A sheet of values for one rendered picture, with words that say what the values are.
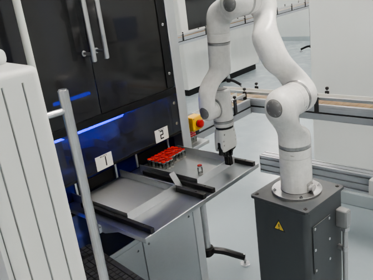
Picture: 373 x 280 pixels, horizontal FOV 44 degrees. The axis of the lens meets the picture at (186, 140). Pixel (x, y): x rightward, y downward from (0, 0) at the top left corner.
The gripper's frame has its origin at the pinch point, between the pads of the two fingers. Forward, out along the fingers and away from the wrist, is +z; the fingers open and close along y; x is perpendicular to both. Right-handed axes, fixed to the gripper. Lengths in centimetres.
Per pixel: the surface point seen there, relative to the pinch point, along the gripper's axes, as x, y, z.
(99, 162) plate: -31, 43, -11
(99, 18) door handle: -24, 35, -67
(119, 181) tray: -36.1, 32.6, 2.9
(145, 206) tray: -6.0, 44.9, 2.1
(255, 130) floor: -162, -252, 87
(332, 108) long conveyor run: 9, -82, 0
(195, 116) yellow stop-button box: -31.3, -17.1, -11.9
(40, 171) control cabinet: 25, 97, -39
